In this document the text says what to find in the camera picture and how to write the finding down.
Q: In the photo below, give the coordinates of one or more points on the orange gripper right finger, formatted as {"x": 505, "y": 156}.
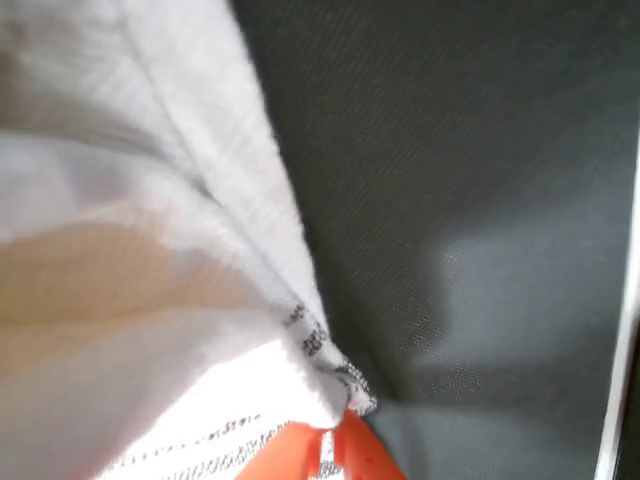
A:
{"x": 362, "y": 450}

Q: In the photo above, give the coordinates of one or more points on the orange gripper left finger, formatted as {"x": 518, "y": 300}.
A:
{"x": 290, "y": 455}

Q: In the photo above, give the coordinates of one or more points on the white grey-striped towel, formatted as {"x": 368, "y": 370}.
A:
{"x": 150, "y": 225}

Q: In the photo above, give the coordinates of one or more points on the black fabric mat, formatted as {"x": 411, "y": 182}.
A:
{"x": 450, "y": 175}

